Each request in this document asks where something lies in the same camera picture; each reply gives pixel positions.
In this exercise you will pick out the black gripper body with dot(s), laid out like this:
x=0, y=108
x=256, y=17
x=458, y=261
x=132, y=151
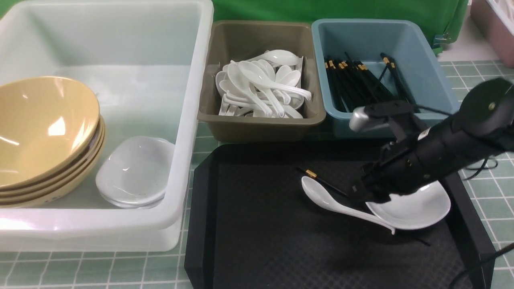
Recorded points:
x=398, y=170

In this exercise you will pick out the white square sauce dish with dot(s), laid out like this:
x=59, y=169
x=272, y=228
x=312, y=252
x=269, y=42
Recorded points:
x=427, y=206

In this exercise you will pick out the white ceramic soup spoon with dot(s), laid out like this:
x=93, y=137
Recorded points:
x=321, y=197

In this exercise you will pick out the tan noodle bowl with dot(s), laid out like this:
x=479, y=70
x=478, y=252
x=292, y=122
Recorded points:
x=45, y=123

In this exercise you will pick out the black chopstick gold tip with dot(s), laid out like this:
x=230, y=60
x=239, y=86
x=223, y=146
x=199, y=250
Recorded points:
x=322, y=181

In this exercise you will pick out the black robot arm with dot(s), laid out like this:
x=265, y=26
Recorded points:
x=481, y=128

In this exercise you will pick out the green checkered table mat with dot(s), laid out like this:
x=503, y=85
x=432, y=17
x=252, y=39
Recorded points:
x=491, y=193

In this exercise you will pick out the pile of black chopsticks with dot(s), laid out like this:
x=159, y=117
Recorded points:
x=352, y=84

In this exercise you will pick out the blue plastic bin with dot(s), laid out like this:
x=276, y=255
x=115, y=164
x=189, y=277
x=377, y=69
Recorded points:
x=364, y=40

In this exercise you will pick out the pile of white spoons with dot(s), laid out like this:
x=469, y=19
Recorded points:
x=265, y=86

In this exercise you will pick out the green cloth backdrop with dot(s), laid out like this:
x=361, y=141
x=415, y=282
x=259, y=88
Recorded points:
x=440, y=20

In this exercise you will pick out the black plastic serving tray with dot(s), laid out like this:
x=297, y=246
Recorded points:
x=252, y=226

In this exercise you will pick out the pink plastic bin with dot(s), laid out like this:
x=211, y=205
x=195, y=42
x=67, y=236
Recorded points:
x=494, y=18

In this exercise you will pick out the brown plastic bin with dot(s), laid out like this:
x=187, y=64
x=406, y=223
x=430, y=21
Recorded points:
x=241, y=40

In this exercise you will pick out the stacked white sauce dishes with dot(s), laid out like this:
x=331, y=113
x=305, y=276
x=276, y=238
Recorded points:
x=136, y=174

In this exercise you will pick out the large translucent white tub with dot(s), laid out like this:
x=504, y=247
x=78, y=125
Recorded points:
x=144, y=60

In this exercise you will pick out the stacked tan bowls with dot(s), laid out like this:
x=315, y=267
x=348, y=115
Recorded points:
x=66, y=181

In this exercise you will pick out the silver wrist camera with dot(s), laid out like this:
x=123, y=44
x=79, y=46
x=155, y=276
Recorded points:
x=377, y=116

